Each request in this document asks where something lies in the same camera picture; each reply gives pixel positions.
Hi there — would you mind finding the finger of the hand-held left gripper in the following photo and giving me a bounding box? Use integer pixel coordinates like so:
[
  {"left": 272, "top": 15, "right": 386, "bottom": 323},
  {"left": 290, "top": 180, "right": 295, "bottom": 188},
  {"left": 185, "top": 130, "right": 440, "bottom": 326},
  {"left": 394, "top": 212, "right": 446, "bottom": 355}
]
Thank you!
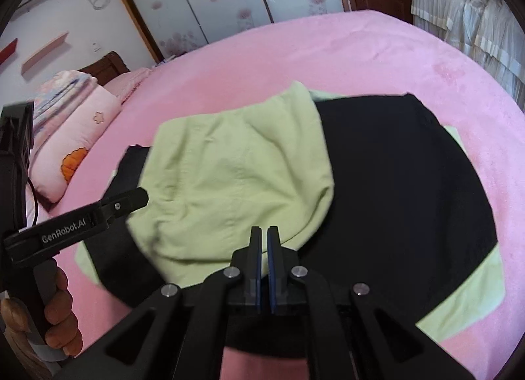
[{"left": 97, "top": 187, "right": 150, "bottom": 228}]

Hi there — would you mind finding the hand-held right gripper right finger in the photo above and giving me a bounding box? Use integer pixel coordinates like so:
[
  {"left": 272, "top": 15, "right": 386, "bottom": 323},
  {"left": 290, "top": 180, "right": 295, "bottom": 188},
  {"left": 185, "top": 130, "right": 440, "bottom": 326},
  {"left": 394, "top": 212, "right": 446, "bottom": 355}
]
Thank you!
[{"left": 267, "top": 226, "right": 477, "bottom": 380}]

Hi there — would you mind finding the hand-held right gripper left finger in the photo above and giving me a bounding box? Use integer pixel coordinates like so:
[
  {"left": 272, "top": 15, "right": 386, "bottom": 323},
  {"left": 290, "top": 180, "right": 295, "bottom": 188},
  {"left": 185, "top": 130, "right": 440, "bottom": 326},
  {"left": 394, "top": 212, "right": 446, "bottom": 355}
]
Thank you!
[{"left": 53, "top": 226, "right": 263, "bottom": 380}]

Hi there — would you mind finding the green and black hooded garment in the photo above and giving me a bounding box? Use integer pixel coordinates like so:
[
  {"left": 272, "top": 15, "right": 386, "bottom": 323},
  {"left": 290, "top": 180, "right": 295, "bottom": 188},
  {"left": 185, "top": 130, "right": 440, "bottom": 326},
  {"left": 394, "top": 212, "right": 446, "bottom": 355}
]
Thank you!
[{"left": 74, "top": 81, "right": 508, "bottom": 359}]

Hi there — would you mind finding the person's left hand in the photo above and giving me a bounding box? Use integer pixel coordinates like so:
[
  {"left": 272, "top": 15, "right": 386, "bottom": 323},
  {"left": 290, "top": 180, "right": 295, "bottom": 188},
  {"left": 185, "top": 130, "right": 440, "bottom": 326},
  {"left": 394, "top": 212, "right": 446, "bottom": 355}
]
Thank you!
[{"left": 0, "top": 267, "right": 83, "bottom": 364}]

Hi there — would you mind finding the pink pillow with flower print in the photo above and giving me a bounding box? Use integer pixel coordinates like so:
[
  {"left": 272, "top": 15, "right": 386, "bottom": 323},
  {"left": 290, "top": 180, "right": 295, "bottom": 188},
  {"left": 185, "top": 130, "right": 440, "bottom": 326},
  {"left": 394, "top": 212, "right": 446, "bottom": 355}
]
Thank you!
[{"left": 30, "top": 84, "right": 124, "bottom": 204}]

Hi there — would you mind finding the pink ruffled pillow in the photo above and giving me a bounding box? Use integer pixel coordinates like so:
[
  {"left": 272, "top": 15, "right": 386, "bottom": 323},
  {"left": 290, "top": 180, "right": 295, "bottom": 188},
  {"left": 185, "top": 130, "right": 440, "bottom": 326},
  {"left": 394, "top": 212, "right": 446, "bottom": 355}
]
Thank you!
[{"left": 103, "top": 67, "right": 153, "bottom": 105}]

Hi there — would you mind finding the folded pink striped blanket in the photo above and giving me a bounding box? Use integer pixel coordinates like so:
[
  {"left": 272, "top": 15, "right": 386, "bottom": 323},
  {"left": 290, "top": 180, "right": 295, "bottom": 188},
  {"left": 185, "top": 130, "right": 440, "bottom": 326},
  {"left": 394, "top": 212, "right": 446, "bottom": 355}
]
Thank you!
[{"left": 32, "top": 70, "right": 100, "bottom": 140}]

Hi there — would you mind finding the dark wooden headboard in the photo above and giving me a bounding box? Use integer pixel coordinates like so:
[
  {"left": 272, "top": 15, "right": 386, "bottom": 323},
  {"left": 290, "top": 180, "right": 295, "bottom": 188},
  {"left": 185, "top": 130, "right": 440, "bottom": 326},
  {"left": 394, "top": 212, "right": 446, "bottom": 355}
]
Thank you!
[{"left": 77, "top": 51, "right": 131, "bottom": 86}]

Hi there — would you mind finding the pink fleece blanket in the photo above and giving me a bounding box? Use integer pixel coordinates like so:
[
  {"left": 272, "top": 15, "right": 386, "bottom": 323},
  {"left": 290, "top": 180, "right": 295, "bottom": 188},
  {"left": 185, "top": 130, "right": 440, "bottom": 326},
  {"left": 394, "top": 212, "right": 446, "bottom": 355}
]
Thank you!
[{"left": 0, "top": 9, "right": 525, "bottom": 380}]

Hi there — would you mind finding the white ruffled bed cover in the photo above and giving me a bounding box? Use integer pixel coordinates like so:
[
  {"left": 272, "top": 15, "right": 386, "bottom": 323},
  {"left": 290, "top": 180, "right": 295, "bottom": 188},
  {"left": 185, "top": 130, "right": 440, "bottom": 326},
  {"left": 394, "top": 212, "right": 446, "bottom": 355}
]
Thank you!
[{"left": 410, "top": 0, "right": 525, "bottom": 112}]

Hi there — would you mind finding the pale wooden wall shelf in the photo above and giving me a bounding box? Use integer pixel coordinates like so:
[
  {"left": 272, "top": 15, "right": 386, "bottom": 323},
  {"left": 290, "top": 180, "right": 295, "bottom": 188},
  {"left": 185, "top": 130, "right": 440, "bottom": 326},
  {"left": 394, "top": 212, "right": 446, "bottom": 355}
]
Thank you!
[{"left": 20, "top": 31, "right": 69, "bottom": 76}]

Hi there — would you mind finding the red wall shelf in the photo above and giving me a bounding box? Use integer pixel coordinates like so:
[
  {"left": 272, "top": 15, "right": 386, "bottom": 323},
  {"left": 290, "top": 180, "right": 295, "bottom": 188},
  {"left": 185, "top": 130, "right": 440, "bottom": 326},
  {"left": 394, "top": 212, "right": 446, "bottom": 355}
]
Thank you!
[{"left": 0, "top": 37, "right": 19, "bottom": 66}]

